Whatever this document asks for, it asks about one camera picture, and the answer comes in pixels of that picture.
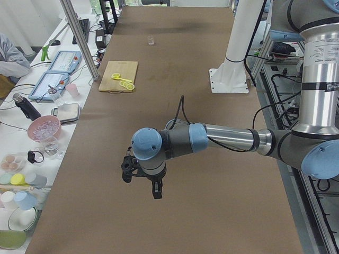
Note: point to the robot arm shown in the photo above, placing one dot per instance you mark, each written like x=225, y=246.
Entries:
x=310, y=146

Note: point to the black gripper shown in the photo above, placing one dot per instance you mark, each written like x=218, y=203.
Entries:
x=153, y=178

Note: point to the near teach pendant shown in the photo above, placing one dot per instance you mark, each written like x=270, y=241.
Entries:
x=57, y=80

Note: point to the green plate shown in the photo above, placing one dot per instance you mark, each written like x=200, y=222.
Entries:
x=11, y=239

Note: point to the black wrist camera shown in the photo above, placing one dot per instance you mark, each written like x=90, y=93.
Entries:
x=129, y=168

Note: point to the green clamp tool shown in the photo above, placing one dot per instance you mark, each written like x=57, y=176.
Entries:
x=45, y=49

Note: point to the egg carton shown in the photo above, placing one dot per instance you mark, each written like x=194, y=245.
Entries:
x=12, y=163

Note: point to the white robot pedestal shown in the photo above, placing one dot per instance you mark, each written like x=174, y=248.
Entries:
x=230, y=76

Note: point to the black keyboard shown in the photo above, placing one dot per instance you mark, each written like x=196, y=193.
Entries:
x=85, y=27

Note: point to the person in grey jacket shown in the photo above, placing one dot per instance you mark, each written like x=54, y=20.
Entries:
x=14, y=64

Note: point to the silver kitchen scale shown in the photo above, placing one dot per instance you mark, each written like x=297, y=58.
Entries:
x=67, y=113

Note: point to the aluminium frame post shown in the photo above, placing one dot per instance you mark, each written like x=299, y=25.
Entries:
x=74, y=25

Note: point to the pink bowl of ice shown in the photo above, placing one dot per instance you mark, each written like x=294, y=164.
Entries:
x=44, y=128

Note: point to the clear wine glass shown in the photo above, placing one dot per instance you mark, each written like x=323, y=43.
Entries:
x=50, y=146

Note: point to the clear shot glass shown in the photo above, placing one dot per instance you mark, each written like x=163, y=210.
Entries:
x=151, y=41

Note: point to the wooden cutting board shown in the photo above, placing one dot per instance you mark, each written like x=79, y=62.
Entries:
x=127, y=69

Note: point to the pink plastic cup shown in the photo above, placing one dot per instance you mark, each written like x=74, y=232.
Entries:
x=72, y=90

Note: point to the yellow cup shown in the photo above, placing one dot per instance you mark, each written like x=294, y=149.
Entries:
x=18, y=180

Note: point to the grey cup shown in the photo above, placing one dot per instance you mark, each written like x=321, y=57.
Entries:
x=36, y=180

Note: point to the black thermos bottle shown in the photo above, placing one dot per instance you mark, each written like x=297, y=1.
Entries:
x=26, y=107

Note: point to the light blue cup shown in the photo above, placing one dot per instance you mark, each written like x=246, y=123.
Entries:
x=25, y=200

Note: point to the teach pendant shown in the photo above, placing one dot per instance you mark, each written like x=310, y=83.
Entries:
x=57, y=80
x=65, y=61

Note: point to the far teach pendant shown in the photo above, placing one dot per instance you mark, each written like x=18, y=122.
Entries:
x=65, y=61

